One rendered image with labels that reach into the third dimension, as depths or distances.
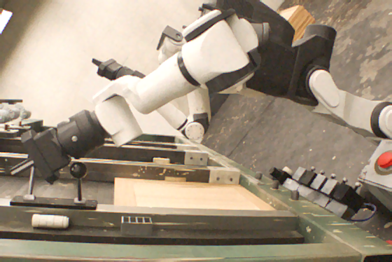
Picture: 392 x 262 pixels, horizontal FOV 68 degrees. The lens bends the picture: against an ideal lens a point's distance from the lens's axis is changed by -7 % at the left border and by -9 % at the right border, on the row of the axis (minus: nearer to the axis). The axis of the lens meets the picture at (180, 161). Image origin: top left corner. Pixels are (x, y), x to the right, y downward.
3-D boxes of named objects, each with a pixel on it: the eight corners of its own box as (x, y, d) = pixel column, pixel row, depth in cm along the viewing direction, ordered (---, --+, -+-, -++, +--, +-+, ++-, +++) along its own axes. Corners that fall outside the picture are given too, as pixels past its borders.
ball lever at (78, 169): (87, 211, 72) (86, 169, 63) (71, 211, 71) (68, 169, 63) (88, 200, 75) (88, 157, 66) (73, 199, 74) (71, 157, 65)
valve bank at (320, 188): (400, 211, 90) (358, 171, 84) (374, 248, 91) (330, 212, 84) (311, 176, 138) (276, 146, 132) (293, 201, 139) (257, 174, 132)
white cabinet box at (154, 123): (204, 138, 508) (98, 61, 453) (182, 165, 519) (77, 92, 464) (197, 130, 566) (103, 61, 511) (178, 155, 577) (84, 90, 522)
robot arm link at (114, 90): (104, 138, 66) (148, 113, 58) (85, 101, 65) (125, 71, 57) (123, 129, 71) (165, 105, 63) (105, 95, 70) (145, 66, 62)
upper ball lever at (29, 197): (35, 202, 68) (42, 148, 72) (18, 202, 67) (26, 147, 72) (38, 206, 71) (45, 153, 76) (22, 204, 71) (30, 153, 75)
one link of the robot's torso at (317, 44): (323, 37, 112) (284, 22, 108) (345, 31, 100) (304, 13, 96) (306, 106, 116) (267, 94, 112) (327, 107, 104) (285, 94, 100)
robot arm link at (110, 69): (115, 53, 128) (138, 66, 128) (108, 72, 133) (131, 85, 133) (100, 60, 118) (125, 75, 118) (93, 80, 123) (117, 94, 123)
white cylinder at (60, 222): (31, 229, 65) (67, 231, 67) (31, 216, 65) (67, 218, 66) (34, 224, 68) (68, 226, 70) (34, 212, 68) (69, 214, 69)
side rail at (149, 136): (173, 149, 264) (175, 136, 262) (40, 139, 240) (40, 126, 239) (171, 148, 271) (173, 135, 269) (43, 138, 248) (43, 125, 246)
